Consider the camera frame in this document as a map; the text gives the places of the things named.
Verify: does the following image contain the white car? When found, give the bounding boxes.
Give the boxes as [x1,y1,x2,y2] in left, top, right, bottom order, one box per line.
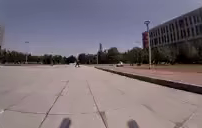
[115,61,125,68]

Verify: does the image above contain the row of trees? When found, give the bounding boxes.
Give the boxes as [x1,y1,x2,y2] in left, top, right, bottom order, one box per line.
[0,41,202,66]

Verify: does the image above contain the person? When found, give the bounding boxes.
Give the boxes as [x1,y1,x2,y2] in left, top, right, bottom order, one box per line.
[74,59,81,69]

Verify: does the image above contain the grey concrete slab pavement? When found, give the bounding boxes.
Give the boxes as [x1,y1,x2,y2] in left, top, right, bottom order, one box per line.
[0,64,202,128]

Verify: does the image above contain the red banner sign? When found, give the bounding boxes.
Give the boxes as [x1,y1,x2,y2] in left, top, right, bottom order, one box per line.
[141,31,150,50]

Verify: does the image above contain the tall street lamp pole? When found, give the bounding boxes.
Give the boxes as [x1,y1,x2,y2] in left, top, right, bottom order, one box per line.
[143,20,153,70]

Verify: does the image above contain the dark kerb strip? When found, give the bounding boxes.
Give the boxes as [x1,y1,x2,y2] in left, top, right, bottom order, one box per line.
[94,66,202,98]

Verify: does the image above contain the robot's own part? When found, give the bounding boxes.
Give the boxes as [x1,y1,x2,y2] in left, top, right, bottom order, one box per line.
[127,119,140,128]
[58,117,72,128]

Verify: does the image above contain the reddish paved strip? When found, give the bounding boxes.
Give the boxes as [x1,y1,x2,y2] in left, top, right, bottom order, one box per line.
[97,64,202,89]

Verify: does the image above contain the distant street lamp pole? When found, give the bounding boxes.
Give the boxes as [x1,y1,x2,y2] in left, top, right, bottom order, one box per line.
[24,40,30,65]

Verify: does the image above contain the grass strip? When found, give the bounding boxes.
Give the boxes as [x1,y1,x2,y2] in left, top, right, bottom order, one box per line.
[135,63,202,72]

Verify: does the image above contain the large grey building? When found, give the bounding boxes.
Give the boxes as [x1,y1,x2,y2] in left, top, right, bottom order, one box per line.
[148,2,202,50]

